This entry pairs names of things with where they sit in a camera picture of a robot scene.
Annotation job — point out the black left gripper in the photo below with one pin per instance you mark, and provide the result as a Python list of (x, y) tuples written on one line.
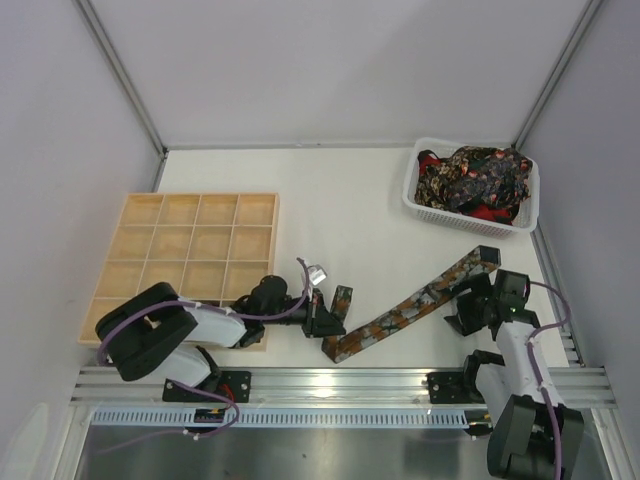
[(313, 314)]

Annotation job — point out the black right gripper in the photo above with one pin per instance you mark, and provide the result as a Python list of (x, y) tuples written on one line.
[(466, 307)]

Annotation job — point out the orange grey patterned tie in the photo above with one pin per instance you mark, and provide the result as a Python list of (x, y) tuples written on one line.
[(481, 260)]

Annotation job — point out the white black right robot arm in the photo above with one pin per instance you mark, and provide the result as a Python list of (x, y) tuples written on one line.
[(535, 435)]

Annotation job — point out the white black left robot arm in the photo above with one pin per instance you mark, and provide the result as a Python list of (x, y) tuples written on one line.
[(160, 331)]

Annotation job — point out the pile of dark floral ties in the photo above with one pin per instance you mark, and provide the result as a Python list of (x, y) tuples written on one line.
[(486, 183)]

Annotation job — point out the white plastic basket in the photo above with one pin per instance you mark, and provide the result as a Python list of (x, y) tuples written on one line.
[(525, 222)]

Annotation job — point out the wooden grid organizer tray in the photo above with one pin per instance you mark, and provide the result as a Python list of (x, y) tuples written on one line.
[(210, 247)]

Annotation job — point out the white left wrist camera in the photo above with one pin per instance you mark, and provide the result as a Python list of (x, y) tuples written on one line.
[(317, 274)]

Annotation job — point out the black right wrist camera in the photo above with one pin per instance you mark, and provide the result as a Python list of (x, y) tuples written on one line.
[(511, 289)]

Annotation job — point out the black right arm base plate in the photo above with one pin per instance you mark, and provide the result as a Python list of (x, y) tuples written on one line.
[(452, 387)]

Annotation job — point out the slotted grey cable duct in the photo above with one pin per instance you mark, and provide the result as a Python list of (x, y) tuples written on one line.
[(413, 418)]

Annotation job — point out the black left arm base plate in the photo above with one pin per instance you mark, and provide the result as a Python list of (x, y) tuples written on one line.
[(233, 385)]

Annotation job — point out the aluminium frame rail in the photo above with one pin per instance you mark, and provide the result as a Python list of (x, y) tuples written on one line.
[(331, 387)]

